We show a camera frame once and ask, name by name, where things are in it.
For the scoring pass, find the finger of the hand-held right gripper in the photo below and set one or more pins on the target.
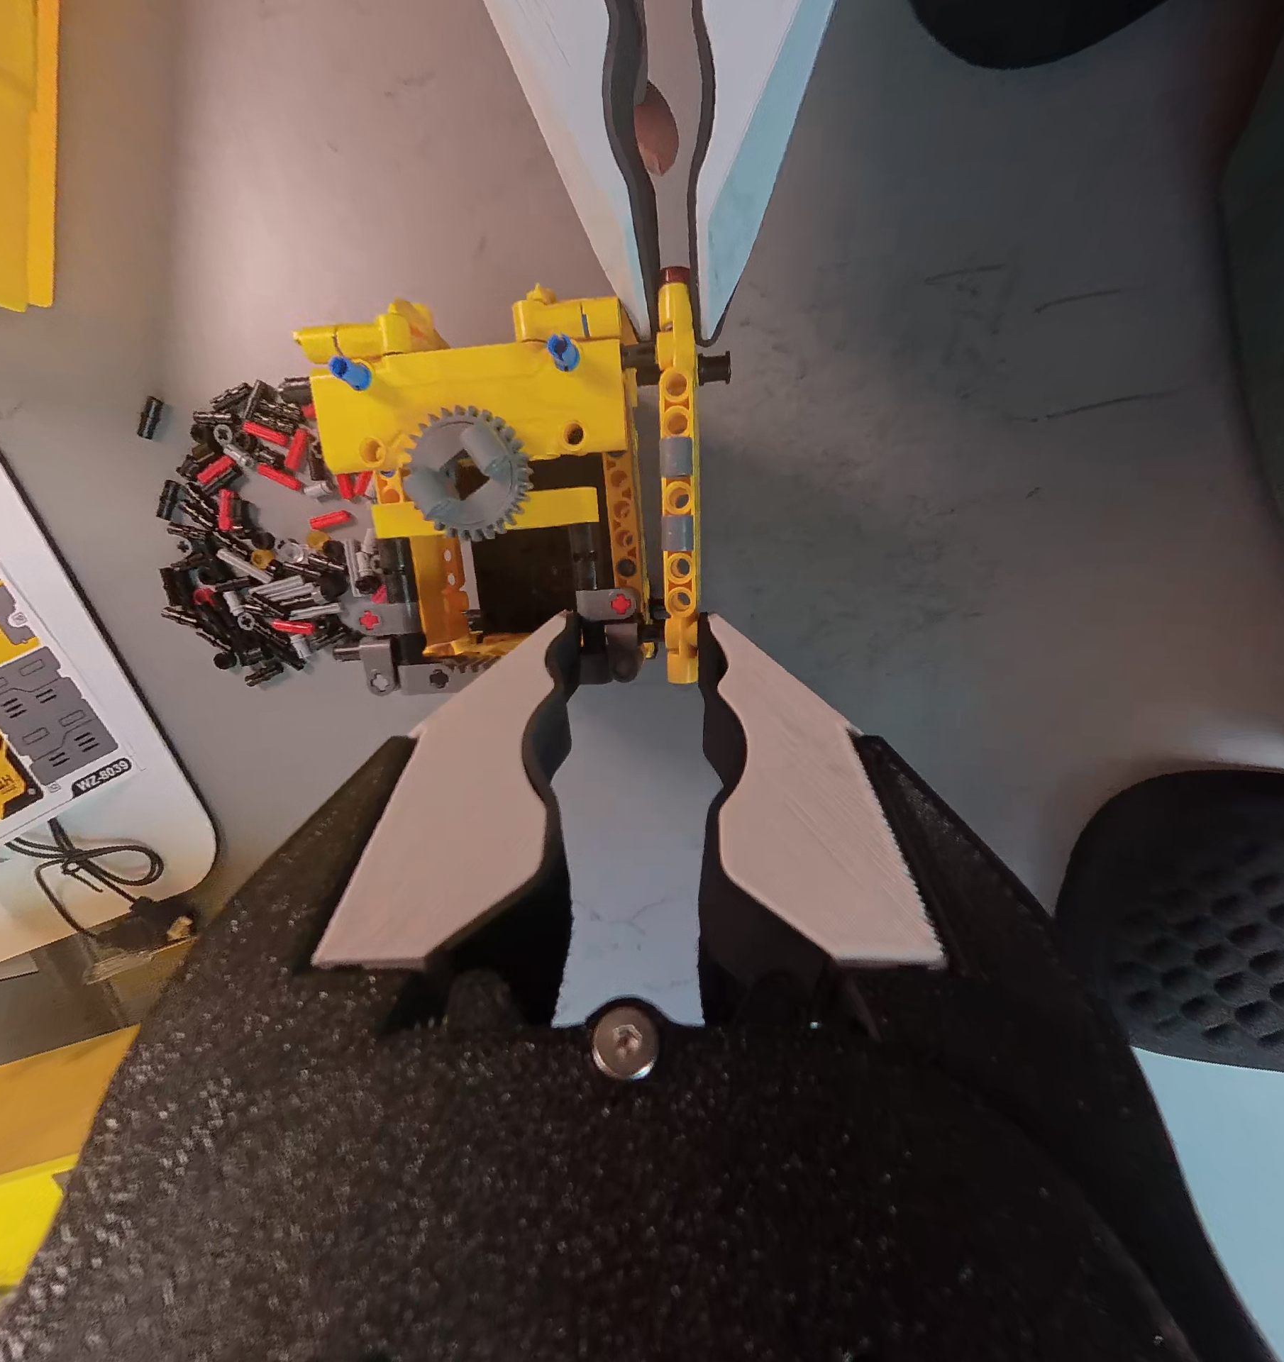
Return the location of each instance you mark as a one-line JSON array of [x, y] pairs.
[[759, 107], [566, 107]]

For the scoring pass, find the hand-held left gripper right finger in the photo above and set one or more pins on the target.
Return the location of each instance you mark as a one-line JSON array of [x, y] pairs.
[[822, 851]]

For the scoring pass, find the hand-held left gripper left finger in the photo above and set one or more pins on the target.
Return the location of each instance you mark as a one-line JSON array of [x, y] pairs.
[[439, 851]]

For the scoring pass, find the yellow lego model black base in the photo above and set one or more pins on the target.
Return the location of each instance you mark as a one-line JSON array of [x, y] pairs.
[[460, 384]]

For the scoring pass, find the yellow lego beam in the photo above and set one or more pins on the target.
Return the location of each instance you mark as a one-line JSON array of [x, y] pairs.
[[679, 575]]

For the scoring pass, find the pile of red black lego pins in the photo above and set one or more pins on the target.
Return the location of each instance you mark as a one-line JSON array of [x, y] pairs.
[[236, 575]]

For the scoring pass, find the lego sticker sheet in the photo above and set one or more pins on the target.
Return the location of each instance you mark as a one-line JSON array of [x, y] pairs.
[[34, 703]]

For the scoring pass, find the single black lego pin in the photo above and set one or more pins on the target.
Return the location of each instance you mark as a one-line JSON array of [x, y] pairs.
[[150, 416]]

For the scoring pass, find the person's right hand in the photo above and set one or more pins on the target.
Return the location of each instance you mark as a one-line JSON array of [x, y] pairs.
[[654, 128]]

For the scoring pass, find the white rounded board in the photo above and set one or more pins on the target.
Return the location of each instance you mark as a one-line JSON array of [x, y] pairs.
[[162, 809]]

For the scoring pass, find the yellow parts bin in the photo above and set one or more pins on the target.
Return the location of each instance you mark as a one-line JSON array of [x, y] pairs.
[[25, 1128], [4, 138]]

